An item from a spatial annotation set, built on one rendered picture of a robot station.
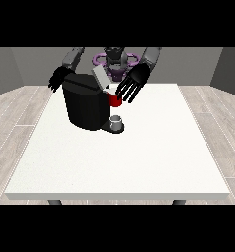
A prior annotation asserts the black coffee machine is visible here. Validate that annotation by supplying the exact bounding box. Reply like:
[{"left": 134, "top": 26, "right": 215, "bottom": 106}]
[{"left": 61, "top": 72, "right": 125, "bottom": 135}]

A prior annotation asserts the pale grey machine lid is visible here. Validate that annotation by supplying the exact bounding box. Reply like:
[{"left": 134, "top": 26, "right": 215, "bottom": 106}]
[{"left": 91, "top": 64, "right": 111, "bottom": 90}]

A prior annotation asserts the red pod holder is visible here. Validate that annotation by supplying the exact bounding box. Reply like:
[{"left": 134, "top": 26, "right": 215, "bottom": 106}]
[{"left": 107, "top": 93, "right": 123, "bottom": 108}]

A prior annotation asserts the grey trunk with purple rings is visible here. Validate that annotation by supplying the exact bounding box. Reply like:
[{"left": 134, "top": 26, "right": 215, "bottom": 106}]
[{"left": 92, "top": 47, "right": 143, "bottom": 83}]

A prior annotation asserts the small grey cup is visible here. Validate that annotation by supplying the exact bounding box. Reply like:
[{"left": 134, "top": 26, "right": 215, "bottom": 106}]
[{"left": 109, "top": 114, "right": 124, "bottom": 131}]

